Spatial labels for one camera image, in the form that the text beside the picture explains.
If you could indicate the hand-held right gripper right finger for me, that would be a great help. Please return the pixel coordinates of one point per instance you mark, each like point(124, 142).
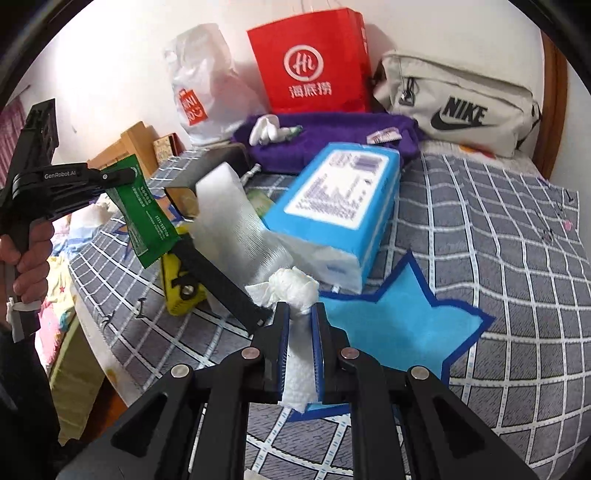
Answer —
point(318, 341)

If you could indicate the white tissue strip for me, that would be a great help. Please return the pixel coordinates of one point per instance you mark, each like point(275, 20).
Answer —
point(235, 221)

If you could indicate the red paper bag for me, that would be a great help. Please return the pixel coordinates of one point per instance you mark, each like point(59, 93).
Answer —
point(314, 60)

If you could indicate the patterned book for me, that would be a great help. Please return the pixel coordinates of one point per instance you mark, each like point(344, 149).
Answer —
point(166, 147)

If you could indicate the blue tissue pack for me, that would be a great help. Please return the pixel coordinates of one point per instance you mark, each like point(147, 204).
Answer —
point(337, 194)

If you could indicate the beige waist bag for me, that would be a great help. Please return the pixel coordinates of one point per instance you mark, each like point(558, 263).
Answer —
point(461, 106)

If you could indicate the grey plaid star blanket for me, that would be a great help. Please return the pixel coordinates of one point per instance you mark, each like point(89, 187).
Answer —
point(485, 258)

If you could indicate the pink curtain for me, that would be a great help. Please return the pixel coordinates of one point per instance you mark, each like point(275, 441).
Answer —
point(11, 124)

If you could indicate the purple towel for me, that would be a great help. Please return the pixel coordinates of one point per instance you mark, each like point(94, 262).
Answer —
point(332, 127)

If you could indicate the person's left forearm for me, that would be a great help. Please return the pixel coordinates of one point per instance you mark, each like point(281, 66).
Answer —
point(23, 392)

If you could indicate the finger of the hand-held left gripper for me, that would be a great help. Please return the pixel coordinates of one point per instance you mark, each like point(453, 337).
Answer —
point(60, 177)

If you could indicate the dark green sachet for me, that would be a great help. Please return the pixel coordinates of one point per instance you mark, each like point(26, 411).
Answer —
point(147, 217)

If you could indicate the black rectangular box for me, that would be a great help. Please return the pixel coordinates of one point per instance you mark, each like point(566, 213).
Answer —
point(203, 161)

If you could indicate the white plastic shopping bag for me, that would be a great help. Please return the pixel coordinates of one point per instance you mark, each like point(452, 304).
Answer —
point(207, 83)

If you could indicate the small green white packet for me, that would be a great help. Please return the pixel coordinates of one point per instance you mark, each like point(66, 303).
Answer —
point(292, 131)

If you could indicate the light green tissue pack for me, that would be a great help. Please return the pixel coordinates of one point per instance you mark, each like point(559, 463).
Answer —
point(261, 203)

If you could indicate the black binder clip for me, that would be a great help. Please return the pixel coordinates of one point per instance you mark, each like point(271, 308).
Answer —
point(141, 308)
point(569, 199)

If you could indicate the wooden headboard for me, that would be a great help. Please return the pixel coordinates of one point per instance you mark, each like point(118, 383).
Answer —
point(551, 106)

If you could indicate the yellow black soft pouch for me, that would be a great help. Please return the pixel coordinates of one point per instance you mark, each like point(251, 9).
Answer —
point(178, 295)

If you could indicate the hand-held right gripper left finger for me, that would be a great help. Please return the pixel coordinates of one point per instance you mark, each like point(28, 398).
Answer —
point(281, 341)

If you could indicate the white tissue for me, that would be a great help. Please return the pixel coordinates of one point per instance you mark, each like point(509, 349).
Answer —
point(295, 286)

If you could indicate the person's left hand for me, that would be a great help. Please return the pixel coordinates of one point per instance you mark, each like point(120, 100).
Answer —
point(32, 258)

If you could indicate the wooden stand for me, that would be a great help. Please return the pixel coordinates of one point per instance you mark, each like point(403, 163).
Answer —
point(129, 147)

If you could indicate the yellow pink printed cloth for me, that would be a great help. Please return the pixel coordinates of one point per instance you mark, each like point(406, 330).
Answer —
point(55, 304)

